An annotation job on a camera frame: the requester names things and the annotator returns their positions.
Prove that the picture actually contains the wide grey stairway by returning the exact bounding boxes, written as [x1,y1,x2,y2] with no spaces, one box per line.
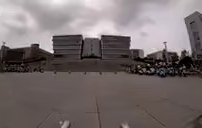
[43,58,147,73]

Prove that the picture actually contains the large grey striped building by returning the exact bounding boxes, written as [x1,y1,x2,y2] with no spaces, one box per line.
[51,34,132,61]

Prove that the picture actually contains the low grey building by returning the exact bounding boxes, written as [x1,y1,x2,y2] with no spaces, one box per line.
[130,48,179,62]

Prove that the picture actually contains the row of parked bicycles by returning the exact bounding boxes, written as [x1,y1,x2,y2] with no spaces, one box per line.
[124,60,202,79]
[0,63,45,74]

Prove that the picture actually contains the pole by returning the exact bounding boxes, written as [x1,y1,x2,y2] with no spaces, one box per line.
[0,41,7,65]
[162,41,169,64]

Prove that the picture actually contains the robot's own part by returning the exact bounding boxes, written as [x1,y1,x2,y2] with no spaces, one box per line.
[119,121,131,128]
[59,119,71,128]

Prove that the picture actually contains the low brown building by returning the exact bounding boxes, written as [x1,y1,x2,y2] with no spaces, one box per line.
[0,43,54,65]

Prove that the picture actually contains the trees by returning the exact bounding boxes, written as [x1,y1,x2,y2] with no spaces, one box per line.
[168,49,202,69]

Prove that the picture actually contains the tall grey building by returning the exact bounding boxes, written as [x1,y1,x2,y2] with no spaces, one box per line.
[184,5,202,61]

